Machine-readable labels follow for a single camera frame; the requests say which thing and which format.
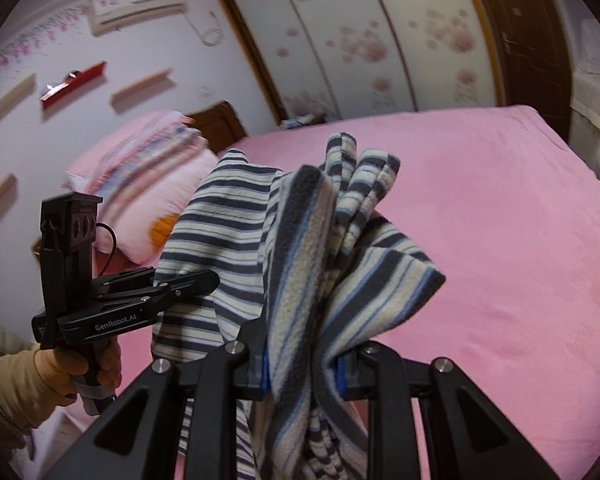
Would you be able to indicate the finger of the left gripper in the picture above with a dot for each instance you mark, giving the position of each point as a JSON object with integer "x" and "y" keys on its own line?
{"x": 124, "y": 281}
{"x": 183, "y": 289}

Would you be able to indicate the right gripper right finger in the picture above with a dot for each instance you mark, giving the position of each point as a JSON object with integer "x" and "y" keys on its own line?
{"x": 435, "y": 411}

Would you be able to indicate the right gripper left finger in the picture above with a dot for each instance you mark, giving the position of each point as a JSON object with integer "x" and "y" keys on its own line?
{"x": 137, "y": 437}

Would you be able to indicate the black white striped shirt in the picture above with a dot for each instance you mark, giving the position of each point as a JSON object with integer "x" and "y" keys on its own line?
{"x": 309, "y": 253}

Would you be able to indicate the beige left sleeve forearm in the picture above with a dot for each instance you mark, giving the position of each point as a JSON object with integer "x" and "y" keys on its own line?
{"x": 26, "y": 401}

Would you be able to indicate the left hand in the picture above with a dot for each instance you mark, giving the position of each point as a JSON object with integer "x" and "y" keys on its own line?
{"x": 58, "y": 367}

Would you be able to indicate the folded pink quilt stack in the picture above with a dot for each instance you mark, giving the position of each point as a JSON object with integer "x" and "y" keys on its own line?
{"x": 146, "y": 172}

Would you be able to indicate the pink bed cover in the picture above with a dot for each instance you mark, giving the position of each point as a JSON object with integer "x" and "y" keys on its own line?
{"x": 511, "y": 216}

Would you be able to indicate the dark wooden headboard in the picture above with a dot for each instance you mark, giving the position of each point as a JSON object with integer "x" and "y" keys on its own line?
{"x": 219, "y": 125}

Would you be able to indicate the floral sliding wardrobe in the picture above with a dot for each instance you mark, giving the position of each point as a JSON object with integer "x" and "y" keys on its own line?
{"x": 343, "y": 59}

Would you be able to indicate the cream lace covered furniture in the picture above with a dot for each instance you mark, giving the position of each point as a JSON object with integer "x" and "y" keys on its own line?
{"x": 585, "y": 100}

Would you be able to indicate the dark brown wooden door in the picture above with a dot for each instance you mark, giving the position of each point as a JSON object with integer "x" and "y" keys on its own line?
{"x": 533, "y": 58}

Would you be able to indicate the pink wall shelf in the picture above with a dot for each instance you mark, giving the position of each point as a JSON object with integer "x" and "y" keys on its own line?
{"x": 139, "y": 84}

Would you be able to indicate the red wall shelf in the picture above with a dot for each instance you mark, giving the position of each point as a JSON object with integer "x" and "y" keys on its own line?
{"x": 74, "y": 80}

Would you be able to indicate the white wall air conditioner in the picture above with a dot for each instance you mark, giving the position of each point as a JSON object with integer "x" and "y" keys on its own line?
{"x": 108, "y": 15}

